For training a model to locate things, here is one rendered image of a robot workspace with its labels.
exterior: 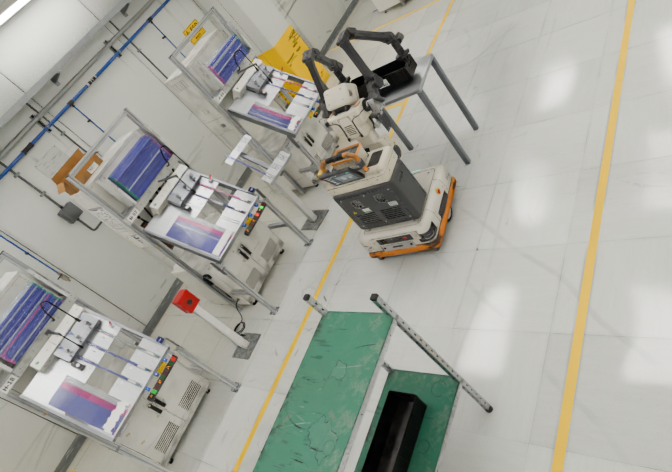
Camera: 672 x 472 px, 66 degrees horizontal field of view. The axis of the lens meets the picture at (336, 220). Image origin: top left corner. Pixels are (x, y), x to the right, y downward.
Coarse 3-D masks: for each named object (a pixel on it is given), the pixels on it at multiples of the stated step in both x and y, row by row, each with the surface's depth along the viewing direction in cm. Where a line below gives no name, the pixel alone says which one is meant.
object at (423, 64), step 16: (432, 64) 403; (416, 80) 386; (448, 80) 413; (384, 96) 402; (400, 96) 386; (384, 112) 457; (432, 112) 388; (464, 112) 430; (448, 128) 398; (464, 160) 415
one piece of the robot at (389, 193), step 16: (336, 160) 343; (368, 160) 351; (384, 160) 341; (400, 160) 354; (368, 176) 344; (384, 176) 339; (400, 176) 352; (336, 192) 368; (352, 192) 364; (368, 192) 357; (384, 192) 351; (400, 192) 348; (416, 192) 362; (352, 208) 376; (368, 208) 370; (384, 208) 365; (400, 208) 359; (416, 208) 359; (368, 224) 386; (384, 224) 380
